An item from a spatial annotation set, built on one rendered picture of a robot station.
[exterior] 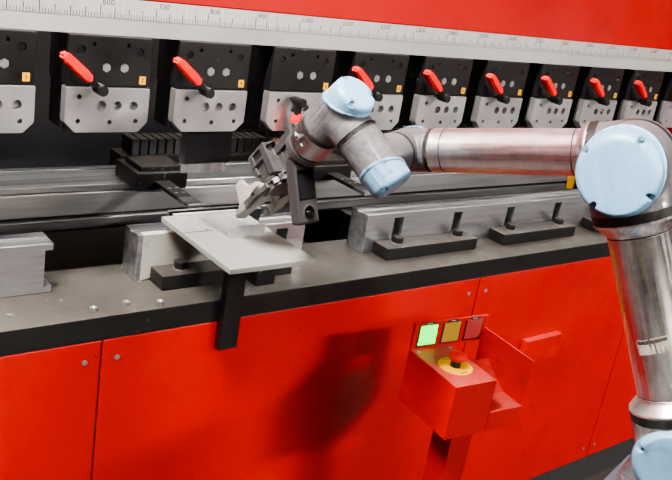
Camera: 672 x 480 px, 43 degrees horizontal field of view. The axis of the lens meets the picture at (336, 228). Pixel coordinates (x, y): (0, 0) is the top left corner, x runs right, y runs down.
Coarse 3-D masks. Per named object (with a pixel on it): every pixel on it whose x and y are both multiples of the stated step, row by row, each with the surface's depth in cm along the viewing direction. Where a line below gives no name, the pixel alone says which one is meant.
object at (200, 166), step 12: (192, 132) 160; (204, 132) 162; (216, 132) 164; (228, 132) 165; (192, 144) 161; (204, 144) 163; (216, 144) 165; (228, 144) 166; (180, 156) 162; (192, 156) 162; (204, 156) 164; (216, 156) 166; (228, 156) 167; (180, 168) 163; (192, 168) 164; (204, 168) 166; (216, 168) 168
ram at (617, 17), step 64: (192, 0) 148; (256, 0) 155; (320, 0) 164; (384, 0) 173; (448, 0) 183; (512, 0) 195; (576, 0) 209; (640, 0) 224; (576, 64) 218; (640, 64) 235
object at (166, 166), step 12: (132, 156) 184; (144, 156) 186; (156, 156) 187; (120, 168) 184; (132, 168) 180; (144, 168) 179; (156, 168) 181; (168, 168) 183; (132, 180) 179; (144, 180) 179; (156, 180) 181; (168, 180) 182; (180, 180) 184; (168, 192) 176; (180, 192) 176; (192, 204) 170
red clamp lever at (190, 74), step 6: (174, 60) 147; (180, 60) 146; (180, 66) 146; (186, 66) 147; (186, 72) 147; (192, 72) 148; (186, 78) 150; (192, 78) 148; (198, 78) 149; (198, 84) 149; (198, 90) 154; (204, 90) 151; (210, 90) 151; (210, 96) 151
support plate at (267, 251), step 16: (176, 224) 159; (192, 224) 161; (192, 240) 153; (208, 240) 154; (224, 240) 155; (240, 240) 157; (256, 240) 158; (272, 240) 160; (208, 256) 149; (224, 256) 148; (240, 256) 149; (256, 256) 151; (272, 256) 152; (288, 256) 153; (304, 256) 154; (240, 272) 145
